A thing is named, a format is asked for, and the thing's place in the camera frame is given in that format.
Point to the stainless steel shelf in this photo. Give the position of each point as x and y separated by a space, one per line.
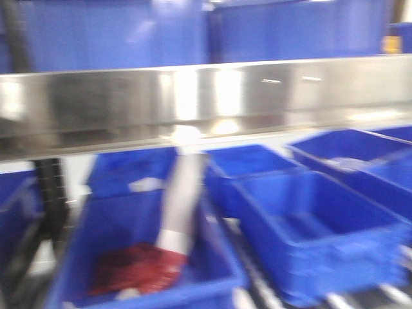
54 114

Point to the white paper strip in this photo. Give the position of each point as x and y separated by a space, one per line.
182 193

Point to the blue bin lower centre rear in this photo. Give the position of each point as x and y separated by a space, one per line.
113 174

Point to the blue bin upper right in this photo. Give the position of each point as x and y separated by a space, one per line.
248 31

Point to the red mesh bags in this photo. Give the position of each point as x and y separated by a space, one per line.
142 266

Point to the blue bin lower right front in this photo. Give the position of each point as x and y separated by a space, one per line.
315 236

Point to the black rack upright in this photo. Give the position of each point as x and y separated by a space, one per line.
53 190

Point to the blue bin lower right rear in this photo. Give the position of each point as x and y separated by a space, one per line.
374 165

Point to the large blue bin centre upper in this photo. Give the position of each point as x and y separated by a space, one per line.
97 35

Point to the blue bin lower left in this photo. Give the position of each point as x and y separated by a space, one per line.
21 205

